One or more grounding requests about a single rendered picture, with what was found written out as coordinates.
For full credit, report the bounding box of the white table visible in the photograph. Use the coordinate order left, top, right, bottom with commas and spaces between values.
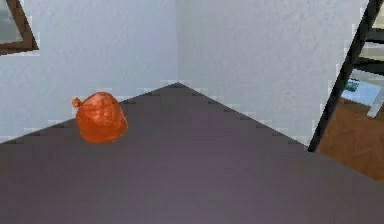
341, 77, 384, 119

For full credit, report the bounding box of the black framed glass door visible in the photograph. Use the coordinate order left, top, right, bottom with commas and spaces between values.
307, 0, 384, 153

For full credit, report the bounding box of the brown framed window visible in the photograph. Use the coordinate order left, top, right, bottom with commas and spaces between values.
0, 0, 40, 56

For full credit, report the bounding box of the orange tied bag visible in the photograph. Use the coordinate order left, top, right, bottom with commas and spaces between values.
71, 91, 129, 144

